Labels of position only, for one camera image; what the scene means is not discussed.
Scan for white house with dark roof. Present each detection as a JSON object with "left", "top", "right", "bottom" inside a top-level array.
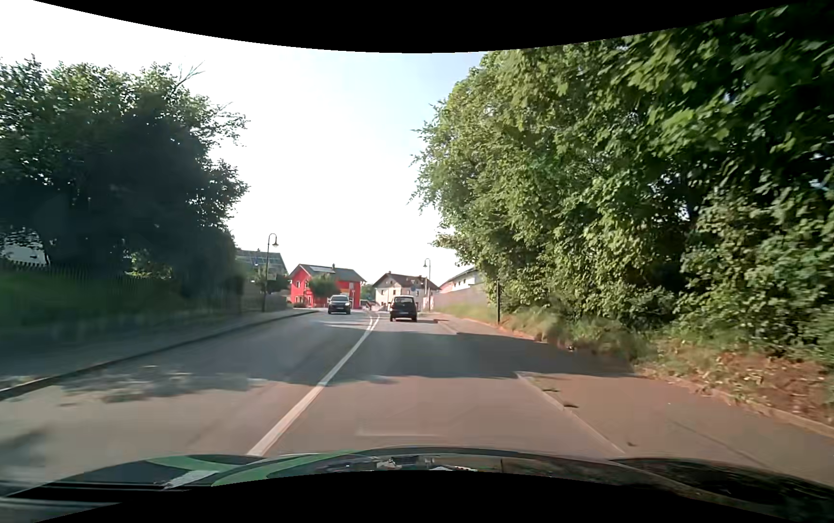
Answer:
[{"left": 372, "top": 271, "right": 441, "bottom": 309}]

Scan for white house with grey roof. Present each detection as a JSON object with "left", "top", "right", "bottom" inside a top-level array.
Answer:
[{"left": 439, "top": 266, "right": 485, "bottom": 294}]

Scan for small green tree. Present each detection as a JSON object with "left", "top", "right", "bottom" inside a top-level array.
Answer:
[{"left": 308, "top": 275, "right": 342, "bottom": 308}]

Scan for red house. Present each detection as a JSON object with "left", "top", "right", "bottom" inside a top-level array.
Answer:
[{"left": 288, "top": 263, "right": 367, "bottom": 309}]

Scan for grey asphalt road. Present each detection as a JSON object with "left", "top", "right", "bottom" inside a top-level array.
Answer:
[{"left": 0, "top": 309, "right": 629, "bottom": 486}]

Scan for grey building with dark roof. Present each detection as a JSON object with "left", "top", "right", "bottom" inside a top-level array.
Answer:
[{"left": 234, "top": 248, "right": 290, "bottom": 295}]

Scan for car's own bonnet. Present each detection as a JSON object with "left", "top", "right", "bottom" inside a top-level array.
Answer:
[{"left": 0, "top": 446, "right": 834, "bottom": 523}]

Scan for row of green trees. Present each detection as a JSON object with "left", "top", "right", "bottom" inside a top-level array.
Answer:
[{"left": 411, "top": 3, "right": 834, "bottom": 404}]

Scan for reddish pavement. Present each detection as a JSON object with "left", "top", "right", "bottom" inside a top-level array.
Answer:
[{"left": 432, "top": 311, "right": 834, "bottom": 502}]

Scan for large dark trees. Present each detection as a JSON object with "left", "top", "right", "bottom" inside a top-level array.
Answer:
[{"left": 0, "top": 55, "right": 251, "bottom": 299}]

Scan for grass verge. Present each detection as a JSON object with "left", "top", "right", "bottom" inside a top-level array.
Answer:
[{"left": 437, "top": 301, "right": 834, "bottom": 444}]

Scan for grey pavement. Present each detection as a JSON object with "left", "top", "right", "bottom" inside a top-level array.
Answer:
[{"left": 0, "top": 308, "right": 321, "bottom": 408}]

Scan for grass bank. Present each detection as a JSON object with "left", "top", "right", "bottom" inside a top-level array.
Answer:
[{"left": 0, "top": 267, "right": 244, "bottom": 334}]

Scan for white building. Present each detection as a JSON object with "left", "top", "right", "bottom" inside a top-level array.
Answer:
[{"left": 0, "top": 231, "right": 50, "bottom": 267}]

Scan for pale wall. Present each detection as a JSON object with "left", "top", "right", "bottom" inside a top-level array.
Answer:
[{"left": 432, "top": 285, "right": 492, "bottom": 313}]

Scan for low stone wall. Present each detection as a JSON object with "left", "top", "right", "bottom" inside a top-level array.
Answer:
[{"left": 0, "top": 307, "right": 294, "bottom": 357}]

